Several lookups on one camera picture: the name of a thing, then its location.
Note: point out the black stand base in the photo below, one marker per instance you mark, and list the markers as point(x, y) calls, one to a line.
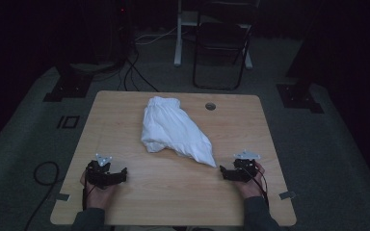
point(297, 96)
point(69, 89)

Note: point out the person's right hand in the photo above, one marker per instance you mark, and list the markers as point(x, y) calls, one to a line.
point(252, 189)

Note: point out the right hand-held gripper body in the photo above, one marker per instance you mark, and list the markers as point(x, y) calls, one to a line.
point(245, 170)

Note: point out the black folding chair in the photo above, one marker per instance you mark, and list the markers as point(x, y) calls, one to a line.
point(221, 35)

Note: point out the black floor tape marking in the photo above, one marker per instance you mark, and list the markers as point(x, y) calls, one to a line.
point(59, 122)

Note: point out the grey table grommet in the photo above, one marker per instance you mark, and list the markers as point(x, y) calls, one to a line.
point(210, 106)

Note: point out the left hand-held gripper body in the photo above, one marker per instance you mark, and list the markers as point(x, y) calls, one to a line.
point(98, 171)

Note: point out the person's left hand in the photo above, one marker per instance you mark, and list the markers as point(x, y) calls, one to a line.
point(99, 197)

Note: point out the white metal stand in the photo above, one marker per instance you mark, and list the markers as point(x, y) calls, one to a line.
point(178, 48)

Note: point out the white skirt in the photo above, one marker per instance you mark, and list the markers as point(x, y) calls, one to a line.
point(173, 128)

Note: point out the dark equipment tower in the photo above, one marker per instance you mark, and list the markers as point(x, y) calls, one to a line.
point(115, 38)

